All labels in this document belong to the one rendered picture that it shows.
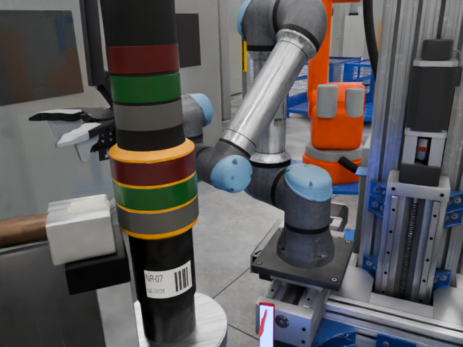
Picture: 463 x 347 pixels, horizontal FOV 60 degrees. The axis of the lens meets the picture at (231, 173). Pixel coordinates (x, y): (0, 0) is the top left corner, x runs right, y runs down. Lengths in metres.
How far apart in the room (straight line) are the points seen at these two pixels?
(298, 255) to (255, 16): 0.58
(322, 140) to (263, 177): 3.12
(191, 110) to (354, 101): 3.29
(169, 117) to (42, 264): 0.25
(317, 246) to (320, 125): 3.13
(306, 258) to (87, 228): 0.86
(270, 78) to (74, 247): 0.68
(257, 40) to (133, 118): 0.82
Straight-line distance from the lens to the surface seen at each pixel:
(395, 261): 1.14
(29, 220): 0.22
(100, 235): 0.21
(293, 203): 1.00
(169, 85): 0.19
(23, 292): 0.40
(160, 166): 0.19
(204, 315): 0.27
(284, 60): 0.86
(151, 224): 0.20
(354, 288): 1.16
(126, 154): 0.20
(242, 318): 2.50
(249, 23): 1.01
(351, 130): 4.16
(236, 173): 0.77
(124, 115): 0.19
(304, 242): 1.03
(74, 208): 0.21
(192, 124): 0.86
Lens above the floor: 1.62
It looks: 20 degrees down
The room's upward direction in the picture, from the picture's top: 2 degrees counter-clockwise
